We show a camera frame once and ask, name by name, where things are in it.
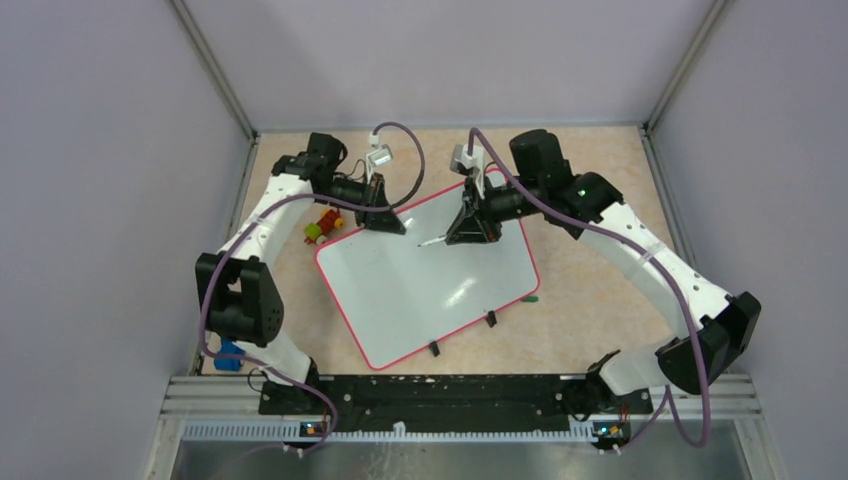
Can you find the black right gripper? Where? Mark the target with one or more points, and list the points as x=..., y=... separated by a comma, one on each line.
x=470, y=227

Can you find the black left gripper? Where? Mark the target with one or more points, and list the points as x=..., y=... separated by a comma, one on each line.
x=382, y=221

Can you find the pink framed whiteboard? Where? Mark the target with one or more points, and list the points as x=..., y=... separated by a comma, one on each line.
x=396, y=297

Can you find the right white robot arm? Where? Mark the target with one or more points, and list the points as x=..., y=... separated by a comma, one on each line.
x=710, y=326

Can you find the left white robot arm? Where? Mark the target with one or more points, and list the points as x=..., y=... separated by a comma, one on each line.
x=239, y=299

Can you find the red yellow toy brick car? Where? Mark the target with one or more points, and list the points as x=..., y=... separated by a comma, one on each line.
x=330, y=220

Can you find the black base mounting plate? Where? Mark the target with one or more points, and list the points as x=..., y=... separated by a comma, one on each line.
x=523, y=403

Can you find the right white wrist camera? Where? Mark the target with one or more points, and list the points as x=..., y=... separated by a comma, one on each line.
x=468, y=163

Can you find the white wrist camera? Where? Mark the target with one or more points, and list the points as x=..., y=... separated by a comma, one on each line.
x=378, y=154
x=468, y=163

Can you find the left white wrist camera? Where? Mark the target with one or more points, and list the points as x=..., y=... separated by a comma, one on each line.
x=378, y=154

